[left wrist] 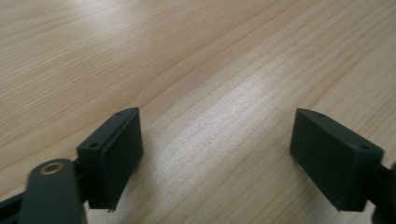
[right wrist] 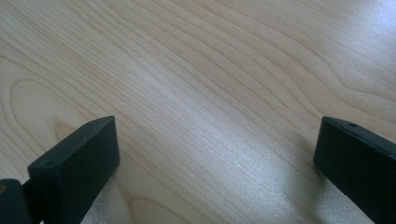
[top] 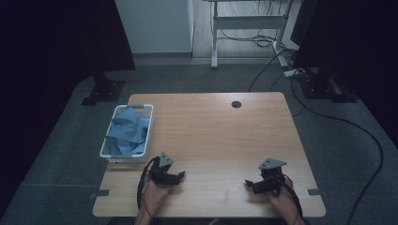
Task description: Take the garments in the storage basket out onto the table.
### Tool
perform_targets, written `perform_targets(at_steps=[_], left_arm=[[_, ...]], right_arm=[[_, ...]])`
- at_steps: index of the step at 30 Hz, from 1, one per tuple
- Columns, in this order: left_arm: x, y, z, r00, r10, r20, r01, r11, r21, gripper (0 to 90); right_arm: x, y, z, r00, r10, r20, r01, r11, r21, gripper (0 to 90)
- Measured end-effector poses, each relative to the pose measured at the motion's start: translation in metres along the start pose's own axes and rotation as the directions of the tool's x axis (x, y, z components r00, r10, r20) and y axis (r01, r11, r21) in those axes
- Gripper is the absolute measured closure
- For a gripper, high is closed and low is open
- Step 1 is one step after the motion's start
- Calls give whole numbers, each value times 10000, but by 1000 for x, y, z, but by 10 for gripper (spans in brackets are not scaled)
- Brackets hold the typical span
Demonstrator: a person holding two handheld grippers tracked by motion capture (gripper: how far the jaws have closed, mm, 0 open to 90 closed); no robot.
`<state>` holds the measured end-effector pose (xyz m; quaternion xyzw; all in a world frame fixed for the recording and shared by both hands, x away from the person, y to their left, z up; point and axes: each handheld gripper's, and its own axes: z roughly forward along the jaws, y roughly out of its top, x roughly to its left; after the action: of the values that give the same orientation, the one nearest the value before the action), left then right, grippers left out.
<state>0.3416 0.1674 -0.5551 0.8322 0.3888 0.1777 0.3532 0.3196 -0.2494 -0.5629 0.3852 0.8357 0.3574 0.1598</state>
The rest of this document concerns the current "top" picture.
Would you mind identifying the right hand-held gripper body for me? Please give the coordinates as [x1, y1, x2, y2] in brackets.
[257, 157, 288, 197]

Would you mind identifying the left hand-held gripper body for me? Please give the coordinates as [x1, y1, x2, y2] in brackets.
[149, 152, 178, 182]

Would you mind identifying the white plastic basket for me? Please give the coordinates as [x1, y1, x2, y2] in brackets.
[99, 103, 155, 164]

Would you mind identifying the blue shirt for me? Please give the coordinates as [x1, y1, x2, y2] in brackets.
[105, 107, 150, 157]

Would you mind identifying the person's left hand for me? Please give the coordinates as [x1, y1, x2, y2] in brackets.
[141, 179, 172, 218]

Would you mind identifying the person's right hand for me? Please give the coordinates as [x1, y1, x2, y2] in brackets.
[268, 175, 299, 219]

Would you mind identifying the black stand base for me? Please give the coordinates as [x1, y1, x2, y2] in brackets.
[81, 71, 126, 107]
[296, 67, 359, 104]

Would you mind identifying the white power strip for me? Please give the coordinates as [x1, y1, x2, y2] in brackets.
[283, 67, 306, 78]

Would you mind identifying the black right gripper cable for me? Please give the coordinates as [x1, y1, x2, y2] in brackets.
[275, 175, 304, 220]

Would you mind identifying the grey table bracket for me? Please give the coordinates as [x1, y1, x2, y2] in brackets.
[89, 188, 111, 200]
[307, 187, 329, 198]

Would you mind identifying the thin black floor cable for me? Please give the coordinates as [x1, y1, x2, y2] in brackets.
[248, 50, 287, 93]

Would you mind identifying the long black floor cable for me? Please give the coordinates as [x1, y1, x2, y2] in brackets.
[290, 69, 385, 225]

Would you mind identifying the tangle of black cables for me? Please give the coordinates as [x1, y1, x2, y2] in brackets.
[217, 27, 299, 58]

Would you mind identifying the white wall panel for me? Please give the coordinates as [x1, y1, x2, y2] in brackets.
[114, 0, 195, 54]

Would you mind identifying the white desk frame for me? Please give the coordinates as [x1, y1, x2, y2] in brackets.
[203, 0, 294, 69]

